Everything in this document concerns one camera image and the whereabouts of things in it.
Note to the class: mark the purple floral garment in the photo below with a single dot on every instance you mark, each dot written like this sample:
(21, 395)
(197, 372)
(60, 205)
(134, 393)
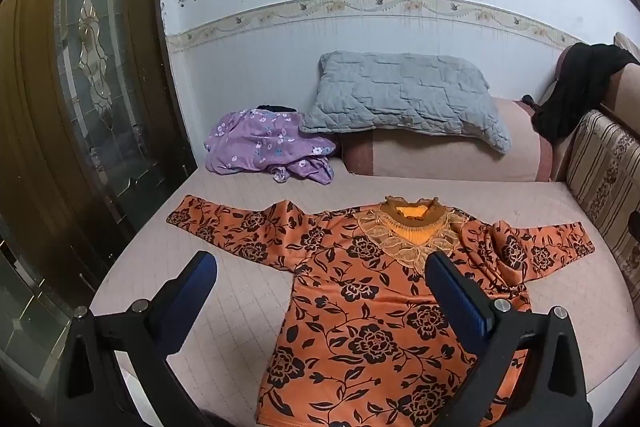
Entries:
(260, 142)

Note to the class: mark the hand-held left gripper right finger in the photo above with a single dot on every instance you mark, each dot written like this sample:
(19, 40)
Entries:
(450, 287)

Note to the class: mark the pink sofa bolster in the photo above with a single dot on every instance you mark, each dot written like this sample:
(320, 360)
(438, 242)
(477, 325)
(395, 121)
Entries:
(450, 157)

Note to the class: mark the black garment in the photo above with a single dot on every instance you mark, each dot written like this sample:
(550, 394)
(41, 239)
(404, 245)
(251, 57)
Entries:
(575, 87)

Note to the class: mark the orange black floral top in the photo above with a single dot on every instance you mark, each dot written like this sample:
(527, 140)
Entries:
(370, 307)

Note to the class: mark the striped floral cushion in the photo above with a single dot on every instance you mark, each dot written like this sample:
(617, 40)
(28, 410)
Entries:
(605, 172)

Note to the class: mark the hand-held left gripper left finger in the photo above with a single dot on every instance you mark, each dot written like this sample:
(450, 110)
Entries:
(196, 279)

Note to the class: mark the grey quilted pillow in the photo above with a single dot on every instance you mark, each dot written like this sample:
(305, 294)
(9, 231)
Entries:
(400, 92)

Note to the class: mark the dark wooden glass door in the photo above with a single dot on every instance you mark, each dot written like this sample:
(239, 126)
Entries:
(30, 107)

